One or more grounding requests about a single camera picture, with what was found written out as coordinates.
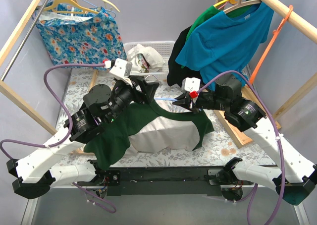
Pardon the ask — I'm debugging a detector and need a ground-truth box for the light blue hanger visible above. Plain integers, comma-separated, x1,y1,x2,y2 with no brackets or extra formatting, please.
145,74,176,102

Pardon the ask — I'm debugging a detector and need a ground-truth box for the white floral print t-shirt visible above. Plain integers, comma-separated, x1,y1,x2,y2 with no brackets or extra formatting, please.
126,44,164,73

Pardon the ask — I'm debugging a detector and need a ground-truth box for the green and grey raglan shirt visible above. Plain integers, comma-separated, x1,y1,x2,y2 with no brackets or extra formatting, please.
84,101,214,169

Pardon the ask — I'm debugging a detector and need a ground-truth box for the orange plastic hanger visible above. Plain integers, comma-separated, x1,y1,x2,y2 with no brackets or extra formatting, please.
249,5,294,84

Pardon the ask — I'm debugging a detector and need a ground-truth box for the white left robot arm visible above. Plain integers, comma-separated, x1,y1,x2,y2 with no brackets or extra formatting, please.
6,76,150,199

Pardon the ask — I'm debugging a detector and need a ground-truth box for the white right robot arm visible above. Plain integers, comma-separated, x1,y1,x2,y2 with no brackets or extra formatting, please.
174,71,317,205

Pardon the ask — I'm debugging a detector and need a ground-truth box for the black t-shirt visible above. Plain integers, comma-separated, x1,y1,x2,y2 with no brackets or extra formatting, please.
167,26,203,87

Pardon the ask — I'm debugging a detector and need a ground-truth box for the blue t-shirt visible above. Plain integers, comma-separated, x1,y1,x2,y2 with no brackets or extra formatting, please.
176,2,274,84

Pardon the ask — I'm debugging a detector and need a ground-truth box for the bright green t-shirt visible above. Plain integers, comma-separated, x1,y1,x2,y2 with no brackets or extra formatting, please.
186,5,250,41

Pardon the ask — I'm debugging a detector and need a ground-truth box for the yellow right hanger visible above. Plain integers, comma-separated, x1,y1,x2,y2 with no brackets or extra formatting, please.
213,0,236,8

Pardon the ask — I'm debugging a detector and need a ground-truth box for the beige wooden hanger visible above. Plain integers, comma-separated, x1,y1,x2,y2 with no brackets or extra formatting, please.
223,0,262,14

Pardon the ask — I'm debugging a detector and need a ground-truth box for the yellow plastic hanger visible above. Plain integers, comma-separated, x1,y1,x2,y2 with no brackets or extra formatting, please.
43,0,99,14

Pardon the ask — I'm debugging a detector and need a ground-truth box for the white perforated plastic basket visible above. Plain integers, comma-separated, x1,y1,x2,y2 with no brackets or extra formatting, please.
124,41,175,80

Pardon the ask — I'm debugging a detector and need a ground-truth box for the right wooden clothes rack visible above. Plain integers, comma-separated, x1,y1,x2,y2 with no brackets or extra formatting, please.
214,0,317,114

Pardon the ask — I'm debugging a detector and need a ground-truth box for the wooden clothes rack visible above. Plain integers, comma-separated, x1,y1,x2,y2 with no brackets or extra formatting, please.
214,0,317,114
0,0,106,159

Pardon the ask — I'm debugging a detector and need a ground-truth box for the right wooden rack base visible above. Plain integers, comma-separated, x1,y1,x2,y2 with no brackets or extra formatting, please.
214,86,282,149

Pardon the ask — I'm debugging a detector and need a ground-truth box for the floral patterned table mat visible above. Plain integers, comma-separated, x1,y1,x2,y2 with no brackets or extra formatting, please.
57,68,275,168

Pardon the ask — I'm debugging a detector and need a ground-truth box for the blue floral garment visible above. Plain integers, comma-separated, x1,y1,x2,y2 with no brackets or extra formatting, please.
36,4,127,68

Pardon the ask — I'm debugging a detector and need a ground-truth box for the metal rod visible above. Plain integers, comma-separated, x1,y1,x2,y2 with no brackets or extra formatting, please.
0,0,49,81

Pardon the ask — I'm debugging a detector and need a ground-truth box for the left wooden clothes rack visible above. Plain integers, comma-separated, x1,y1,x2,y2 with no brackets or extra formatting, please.
0,0,106,159

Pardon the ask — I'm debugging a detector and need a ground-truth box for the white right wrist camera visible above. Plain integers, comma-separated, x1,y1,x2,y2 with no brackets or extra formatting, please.
181,77,201,99

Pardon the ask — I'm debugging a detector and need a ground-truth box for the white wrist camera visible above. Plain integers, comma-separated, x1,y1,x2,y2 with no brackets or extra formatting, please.
181,77,201,99
104,58,133,86

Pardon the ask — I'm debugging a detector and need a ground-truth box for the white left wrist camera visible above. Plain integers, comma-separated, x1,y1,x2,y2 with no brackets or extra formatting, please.
104,58,133,86

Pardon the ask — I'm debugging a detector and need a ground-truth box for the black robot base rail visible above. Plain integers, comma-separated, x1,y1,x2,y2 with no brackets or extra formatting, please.
99,167,245,197

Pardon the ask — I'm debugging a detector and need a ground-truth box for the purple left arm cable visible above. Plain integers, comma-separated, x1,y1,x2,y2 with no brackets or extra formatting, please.
0,62,117,214

